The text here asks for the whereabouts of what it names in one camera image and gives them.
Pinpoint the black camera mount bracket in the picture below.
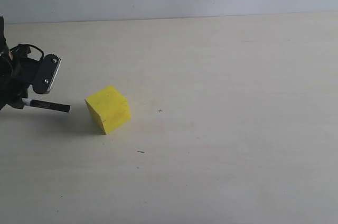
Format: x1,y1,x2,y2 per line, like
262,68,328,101
32,54,61,95

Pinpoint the yellow foam cube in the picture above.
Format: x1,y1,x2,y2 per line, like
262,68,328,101
85,85,131,135

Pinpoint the black and white marker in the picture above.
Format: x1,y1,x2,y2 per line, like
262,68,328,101
22,98,71,113

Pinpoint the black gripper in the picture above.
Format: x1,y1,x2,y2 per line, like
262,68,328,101
1,17,44,109

